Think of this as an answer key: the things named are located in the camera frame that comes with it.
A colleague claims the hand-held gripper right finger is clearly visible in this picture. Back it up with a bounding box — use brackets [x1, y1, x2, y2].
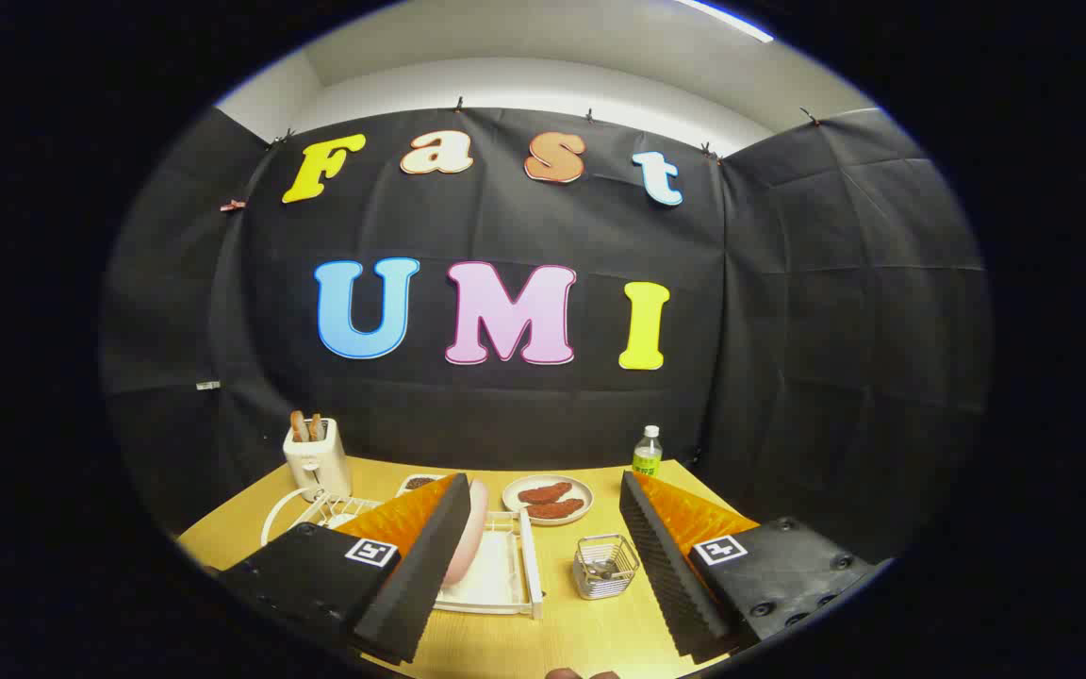
[618, 470, 883, 663]

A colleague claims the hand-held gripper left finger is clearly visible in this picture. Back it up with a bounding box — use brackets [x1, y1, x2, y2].
[218, 473, 472, 666]

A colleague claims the small metal wire basket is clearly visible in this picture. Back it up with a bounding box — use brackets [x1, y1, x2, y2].
[573, 534, 641, 601]

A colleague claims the pink plate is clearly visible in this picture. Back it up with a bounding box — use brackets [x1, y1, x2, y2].
[442, 479, 490, 588]

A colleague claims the white wire dish rack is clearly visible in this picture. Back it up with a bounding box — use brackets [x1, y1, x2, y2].
[260, 486, 546, 621]

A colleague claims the white plate with meat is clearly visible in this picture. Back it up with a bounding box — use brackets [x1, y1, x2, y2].
[502, 474, 595, 526]

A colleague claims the green label drink bottle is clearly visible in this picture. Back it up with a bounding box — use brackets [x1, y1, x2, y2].
[633, 425, 664, 478]

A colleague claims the white toaster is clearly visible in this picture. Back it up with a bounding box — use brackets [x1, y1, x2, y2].
[282, 418, 353, 502]

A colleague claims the black backdrop cloth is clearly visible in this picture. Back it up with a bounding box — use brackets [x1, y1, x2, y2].
[98, 106, 993, 567]

